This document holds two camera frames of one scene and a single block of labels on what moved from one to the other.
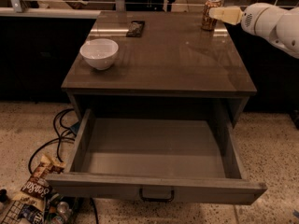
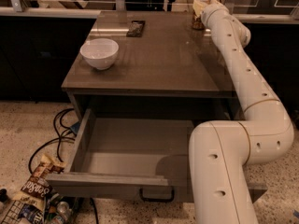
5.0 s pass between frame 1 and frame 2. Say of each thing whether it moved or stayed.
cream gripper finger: moved
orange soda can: moved
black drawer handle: stayed
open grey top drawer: stayed
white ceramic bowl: stayed
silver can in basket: stayed
